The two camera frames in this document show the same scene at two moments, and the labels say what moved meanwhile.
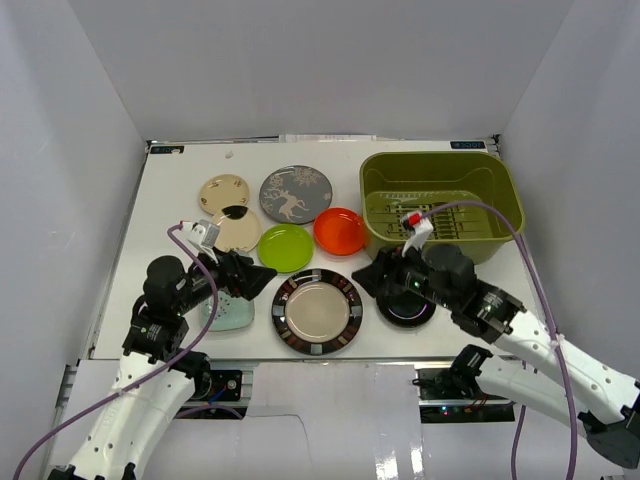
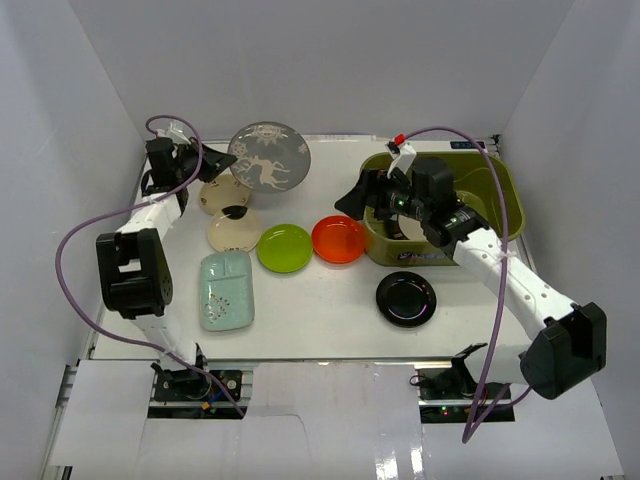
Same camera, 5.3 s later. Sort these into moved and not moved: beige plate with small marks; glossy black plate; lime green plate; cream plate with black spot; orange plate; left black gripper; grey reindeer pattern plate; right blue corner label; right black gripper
Moved: grey reindeer pattern plate; left black gripper; orange plate; right black gripper
Not moved: cream plate with black spot; right blue corner label; lime green plate; beige plate with small marks; glossy black plate
